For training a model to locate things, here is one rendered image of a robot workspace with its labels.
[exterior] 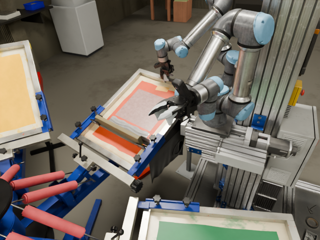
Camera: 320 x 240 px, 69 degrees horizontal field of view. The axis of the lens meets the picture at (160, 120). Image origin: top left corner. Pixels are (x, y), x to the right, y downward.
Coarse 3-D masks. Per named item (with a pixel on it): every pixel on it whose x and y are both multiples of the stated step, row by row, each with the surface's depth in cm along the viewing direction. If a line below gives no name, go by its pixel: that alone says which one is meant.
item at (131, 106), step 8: (136, 88) 190; (144, 88) 188; (152, 88) 186; (128, 96) 186; (136, 96) 184; (144, 96) 183; (152, 96) 181; (120, 104) 183; (128, 104) 181; (136, 104) 179; (144, 104) 177; (112, 112) 179; (120, 112) 177; (128, 112) 175; (136, 112) 174; (128, 120) 170; (96, 136) 167; (104, 136) 166; (112, 136) 164; (112, 144) 160
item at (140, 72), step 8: (136, 72) 197; (144, 72) 195; (152, 72) 193; (128, 80) 193; (160, 80) 188; (120, 88) 189; (128, 88) 192; (112, 96) 185; (120, 96) 188; (104, 104) 181; (112, 104) 183; (104, 112) 179; (96, 120) 175; (176, 120) 160; (88, 128) 171; (168, 128) 154; (80, 136) 166; (88, 144) 160; (96, 144) 158; (104, 152) 153; (112, 160) 149; (120, 160) 146; (128, 168) 142
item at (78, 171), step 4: (76, 168) 144; (80, 168) 143; (72, 172) 142; (76, 172) 142; (80, 172) 141; (84, 172) 142; (88, 172) 145; (72, 176) 140; (76, 176) 140; (80, 176) 141; (68, 180) 139; (72, 180) 139; (76, 180) 139; (80, 180) 142
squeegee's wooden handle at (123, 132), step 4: (96, 116) 165; (100, 116) 164; (100, 120) 162; (104, 120) 161; (108, 120) 160; (104, 124) 164; (108, 124) 158; (112, 124) 157; (116, 124) 157; (112, 128) 159; (116, 128) 155; (120, 128) 154; (120, 132) 155; (124, 132) 151; (128, 132) 150; (132, 132) 150; (124, 136) 156; (128, 136) 151; (132, 136) 148; (136, 136) 147; (132, 140) 153; (136, 140) 148; (140, 140) 148; (140, 144) 150
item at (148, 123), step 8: (160, 96) 179; (168, 96) 177; (152, 104) 176; (144, 112) 172; (136, 120) 169; (144, 120) 167; (152, 120) 166; (160, 120) 164; (144, 128) 163; (152, 128) 162; (120, 144) 159; (128, 144) 157; (128, 152) 153; (136, 152) 152
